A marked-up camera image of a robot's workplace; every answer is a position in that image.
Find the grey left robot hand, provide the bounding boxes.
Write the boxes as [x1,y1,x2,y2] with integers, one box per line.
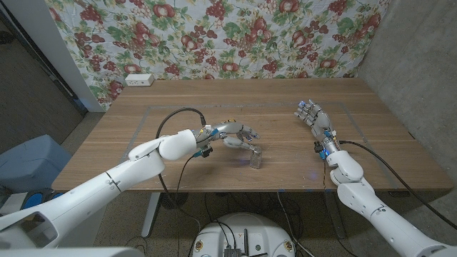
[209,121,261,153]

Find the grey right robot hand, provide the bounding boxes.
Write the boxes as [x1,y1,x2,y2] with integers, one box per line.
[293,99,333,139]

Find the glass salt shaker metal cap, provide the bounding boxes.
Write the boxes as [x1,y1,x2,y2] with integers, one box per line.
[249,145,263,169]

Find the fruit print backdrop cloth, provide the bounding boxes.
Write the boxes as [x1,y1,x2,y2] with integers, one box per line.
[44,0,392,110]

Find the round black floor object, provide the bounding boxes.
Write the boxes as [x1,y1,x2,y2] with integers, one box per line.
[159,192,189,210]

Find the dark grey table leg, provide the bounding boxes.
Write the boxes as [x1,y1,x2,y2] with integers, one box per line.
[323,191,346,239]

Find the white robot torso base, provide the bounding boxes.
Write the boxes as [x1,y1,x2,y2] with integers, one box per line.
[191,212,296,257]

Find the white power strip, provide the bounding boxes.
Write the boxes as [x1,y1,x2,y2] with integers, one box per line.
[124,73,155,87]

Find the white table leg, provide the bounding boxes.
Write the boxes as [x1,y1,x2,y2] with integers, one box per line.
[141,192,161,238]

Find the white robot torso rim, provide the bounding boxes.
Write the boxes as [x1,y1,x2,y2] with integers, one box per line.
[0,246,146,257]

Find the blue-grey plastic bin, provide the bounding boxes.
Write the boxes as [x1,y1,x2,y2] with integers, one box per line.
[0,133,73,193]

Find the white pedal unit blue pads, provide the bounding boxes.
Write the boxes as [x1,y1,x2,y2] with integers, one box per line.
[0,188,69,217]

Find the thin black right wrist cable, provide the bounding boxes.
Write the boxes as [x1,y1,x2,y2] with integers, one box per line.
[321,158,379,257]

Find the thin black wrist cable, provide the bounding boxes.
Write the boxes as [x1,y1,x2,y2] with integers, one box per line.
[174,153,196,257]
[321,158,379,257]

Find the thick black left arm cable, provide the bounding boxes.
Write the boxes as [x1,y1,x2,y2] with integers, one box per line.
[155,107,208,235]

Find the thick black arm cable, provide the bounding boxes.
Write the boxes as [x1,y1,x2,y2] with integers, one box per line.
[155,107,208,235]
[338,140,457,231]

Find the thin black left wrist cable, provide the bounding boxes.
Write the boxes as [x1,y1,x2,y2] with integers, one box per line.
[174,153,196,257]

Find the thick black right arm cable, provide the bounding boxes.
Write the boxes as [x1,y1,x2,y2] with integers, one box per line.
[338,140,457,231]

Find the grey floor cable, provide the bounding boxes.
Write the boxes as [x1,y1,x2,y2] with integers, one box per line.
[276,191,317,257]

